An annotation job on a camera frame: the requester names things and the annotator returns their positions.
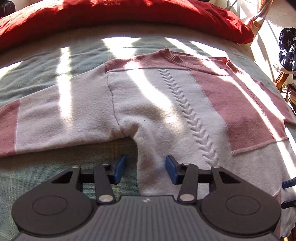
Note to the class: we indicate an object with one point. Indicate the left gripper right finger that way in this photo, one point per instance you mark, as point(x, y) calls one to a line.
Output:
point(185, 175)

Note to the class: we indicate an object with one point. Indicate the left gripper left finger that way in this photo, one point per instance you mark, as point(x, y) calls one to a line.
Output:
point(105, 176)

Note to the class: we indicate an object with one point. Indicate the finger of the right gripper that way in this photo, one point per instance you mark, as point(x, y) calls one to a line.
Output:
point(289, 183)
point(288, 204)

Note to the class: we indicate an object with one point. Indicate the pink and white sweater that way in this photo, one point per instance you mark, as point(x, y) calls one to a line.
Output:
point(204, 111)

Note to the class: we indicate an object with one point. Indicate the wooden chair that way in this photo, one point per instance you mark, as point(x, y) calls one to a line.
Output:
point(288, 89)

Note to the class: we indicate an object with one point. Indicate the green plaid bed blanket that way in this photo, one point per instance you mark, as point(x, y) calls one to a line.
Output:
point(39, 64)

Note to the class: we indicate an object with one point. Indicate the navy star-patterned garment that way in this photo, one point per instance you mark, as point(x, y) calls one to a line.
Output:
point(287, 48)

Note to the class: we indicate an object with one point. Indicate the metal drying rack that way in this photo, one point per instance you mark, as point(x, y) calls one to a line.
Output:
point(232, 5)

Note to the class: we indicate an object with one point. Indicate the red duvet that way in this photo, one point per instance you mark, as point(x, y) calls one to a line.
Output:
point(46, 18)

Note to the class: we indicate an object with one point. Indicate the right orange curtain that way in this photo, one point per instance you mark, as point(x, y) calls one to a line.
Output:
point(263, 7)

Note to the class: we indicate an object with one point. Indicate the black backpack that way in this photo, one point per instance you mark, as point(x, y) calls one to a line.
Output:
point(7, 7)

